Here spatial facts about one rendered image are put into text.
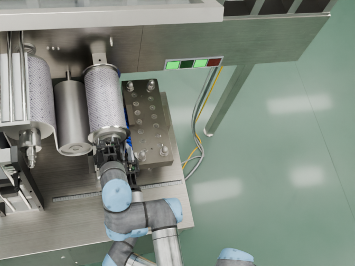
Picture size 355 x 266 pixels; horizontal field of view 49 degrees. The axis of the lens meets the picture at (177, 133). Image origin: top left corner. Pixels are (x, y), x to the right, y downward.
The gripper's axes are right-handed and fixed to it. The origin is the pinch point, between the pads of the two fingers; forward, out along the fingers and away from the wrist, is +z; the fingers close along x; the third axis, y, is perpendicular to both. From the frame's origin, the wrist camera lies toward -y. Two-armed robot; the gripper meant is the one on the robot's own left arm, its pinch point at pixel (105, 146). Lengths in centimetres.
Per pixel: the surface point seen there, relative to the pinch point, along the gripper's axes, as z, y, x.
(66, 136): 7.2, 2.0, 12.6
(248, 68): 66, 3, -82
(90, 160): 15.7, -13.4, 5.2
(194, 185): 93, -86, -63
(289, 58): 34, 16, -87
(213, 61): 32, 18, -49
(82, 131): 8.4, 2.8, 7.0
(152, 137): 23.3, -10.5, -21.1
